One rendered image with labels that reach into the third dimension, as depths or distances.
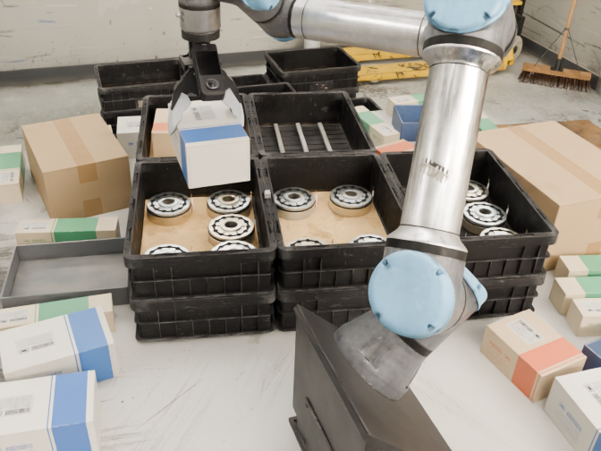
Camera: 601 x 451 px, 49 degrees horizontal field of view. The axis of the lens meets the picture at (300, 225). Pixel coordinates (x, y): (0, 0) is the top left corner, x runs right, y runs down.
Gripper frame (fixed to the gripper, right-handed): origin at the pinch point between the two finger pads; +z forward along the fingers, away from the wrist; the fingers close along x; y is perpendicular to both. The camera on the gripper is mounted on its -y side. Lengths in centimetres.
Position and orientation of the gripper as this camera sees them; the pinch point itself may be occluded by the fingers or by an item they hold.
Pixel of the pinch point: (207, 132)
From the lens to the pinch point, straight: 134.8
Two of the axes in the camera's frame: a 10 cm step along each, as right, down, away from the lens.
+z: -0.3, 8.4, 5.5
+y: -3.2, -5.3, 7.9
